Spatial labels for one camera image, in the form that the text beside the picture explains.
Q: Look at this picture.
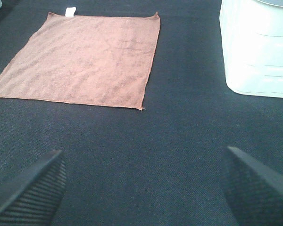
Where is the brown microfibre towel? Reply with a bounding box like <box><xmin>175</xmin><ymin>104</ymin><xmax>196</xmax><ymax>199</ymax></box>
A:
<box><xmin>0</xmin><ymin>12</ymin><xmax>161</xmax><ymax>110</ymax></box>

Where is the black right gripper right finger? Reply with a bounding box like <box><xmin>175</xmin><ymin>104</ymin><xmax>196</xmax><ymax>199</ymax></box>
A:
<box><xmin>220</xmin><ymin>146</ymin><xmax>283</xmax><ymax>226</ymax></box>

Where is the black cloth table cover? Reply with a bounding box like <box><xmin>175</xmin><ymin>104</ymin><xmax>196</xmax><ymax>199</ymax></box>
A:
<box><xmin>0</xmin><ymin>0</ymin><xmax>283</xmax><ymax>226</ymax></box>

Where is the white plastic basket right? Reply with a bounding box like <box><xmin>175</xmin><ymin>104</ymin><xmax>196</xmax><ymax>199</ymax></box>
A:
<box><xmin>219</xmin><ymin>0</ymin><xmax>283</xmax><ymax>98</ymax></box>

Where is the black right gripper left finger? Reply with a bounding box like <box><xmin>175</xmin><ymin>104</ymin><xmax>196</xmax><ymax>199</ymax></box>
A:
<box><xmin>0</xmin><ymin>150</ymin><xmax>67</xmax><ymax>226</ymax></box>

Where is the white towel care label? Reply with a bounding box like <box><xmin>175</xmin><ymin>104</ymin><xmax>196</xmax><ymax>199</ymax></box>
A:
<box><xmin>65</xmin><ymin>7</ymin><xmax>76</xmax><ymax>17</ymax></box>

